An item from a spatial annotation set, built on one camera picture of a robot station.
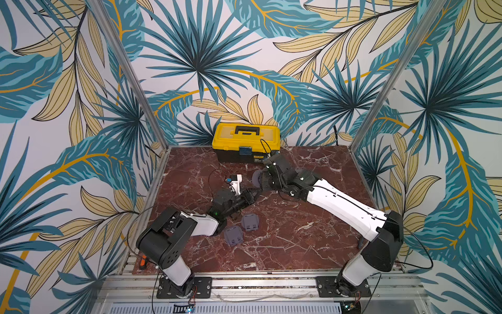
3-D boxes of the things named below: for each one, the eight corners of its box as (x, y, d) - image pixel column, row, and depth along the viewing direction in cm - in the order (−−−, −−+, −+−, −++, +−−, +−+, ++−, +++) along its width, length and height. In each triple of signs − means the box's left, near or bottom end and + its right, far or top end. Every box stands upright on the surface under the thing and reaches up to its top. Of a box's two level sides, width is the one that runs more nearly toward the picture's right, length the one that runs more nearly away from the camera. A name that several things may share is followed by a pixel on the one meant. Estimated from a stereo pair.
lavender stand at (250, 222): (241, 231, 90) (241, 229, 88) (241, 215, 94) (241, 213, 92) (259, 231, 90) (259, 229, 88) (258, 215, 94) (259, 213, 93)
